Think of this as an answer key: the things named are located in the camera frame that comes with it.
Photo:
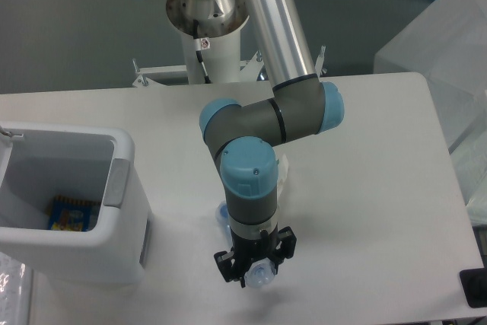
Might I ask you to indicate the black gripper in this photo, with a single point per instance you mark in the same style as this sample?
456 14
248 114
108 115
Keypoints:
276 245

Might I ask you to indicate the clear plastic water bottle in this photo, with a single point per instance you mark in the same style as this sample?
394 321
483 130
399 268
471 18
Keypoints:
261 272

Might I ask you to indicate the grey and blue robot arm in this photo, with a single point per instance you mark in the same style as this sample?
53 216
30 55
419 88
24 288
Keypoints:
241 139

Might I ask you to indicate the white trash can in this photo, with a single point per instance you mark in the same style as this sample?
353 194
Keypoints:
40 161

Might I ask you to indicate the blue yellow snack packet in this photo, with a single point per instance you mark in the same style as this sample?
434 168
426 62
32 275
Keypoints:
68 214

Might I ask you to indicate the black device at edge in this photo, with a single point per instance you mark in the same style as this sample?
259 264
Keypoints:
473 282

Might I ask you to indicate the clear plastic sheet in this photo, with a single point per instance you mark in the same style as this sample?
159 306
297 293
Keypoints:
16 287

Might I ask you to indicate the translucent plastic storage box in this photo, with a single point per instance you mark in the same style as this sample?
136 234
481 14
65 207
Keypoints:
446 44

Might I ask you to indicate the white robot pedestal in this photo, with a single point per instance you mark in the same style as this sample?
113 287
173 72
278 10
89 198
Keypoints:
210 32

